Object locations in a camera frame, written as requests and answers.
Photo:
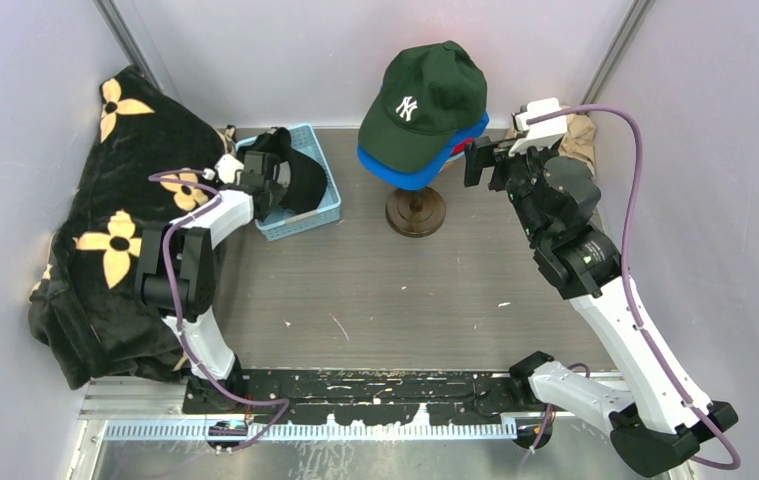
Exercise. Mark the bright red bucket hat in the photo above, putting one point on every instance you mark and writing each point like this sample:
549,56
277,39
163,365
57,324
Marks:
460,147

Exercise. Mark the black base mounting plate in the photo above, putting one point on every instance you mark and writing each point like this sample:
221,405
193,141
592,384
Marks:
370,397

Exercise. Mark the blue bucket hat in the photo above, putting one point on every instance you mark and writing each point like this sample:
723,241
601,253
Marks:
423,177

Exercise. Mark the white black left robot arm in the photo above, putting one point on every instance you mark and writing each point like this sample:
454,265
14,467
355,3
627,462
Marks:
176,277

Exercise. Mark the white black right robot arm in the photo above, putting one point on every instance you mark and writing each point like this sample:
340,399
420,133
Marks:
661,418

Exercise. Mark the black floral blanket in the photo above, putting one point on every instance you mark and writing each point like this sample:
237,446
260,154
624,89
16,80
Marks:
144,166

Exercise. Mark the black cap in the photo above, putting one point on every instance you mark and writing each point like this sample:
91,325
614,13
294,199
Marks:
304,178

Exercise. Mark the beige crumpled cloth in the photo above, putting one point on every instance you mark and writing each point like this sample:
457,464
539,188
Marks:
579,140

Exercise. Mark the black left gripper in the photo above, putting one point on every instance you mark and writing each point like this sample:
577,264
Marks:
277,193

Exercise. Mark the wooden hat stand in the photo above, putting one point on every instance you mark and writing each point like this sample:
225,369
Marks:
446,166

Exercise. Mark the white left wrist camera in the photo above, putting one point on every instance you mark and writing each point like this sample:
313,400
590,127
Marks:
226,171

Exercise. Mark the light blue plastic basket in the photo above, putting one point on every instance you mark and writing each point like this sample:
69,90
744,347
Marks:
282,223

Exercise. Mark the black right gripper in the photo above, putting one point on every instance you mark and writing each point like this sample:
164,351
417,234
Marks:
482,153

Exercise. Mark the cyan bucket hat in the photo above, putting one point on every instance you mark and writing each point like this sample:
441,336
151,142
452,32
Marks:
457,155

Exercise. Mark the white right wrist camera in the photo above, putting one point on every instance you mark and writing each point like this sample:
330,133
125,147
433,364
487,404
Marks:
541,134

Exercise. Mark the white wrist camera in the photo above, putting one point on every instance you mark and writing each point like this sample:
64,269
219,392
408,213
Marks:
541,134
226,171

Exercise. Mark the dark green bucket hat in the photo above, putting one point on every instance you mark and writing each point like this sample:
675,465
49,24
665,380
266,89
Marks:
428,93

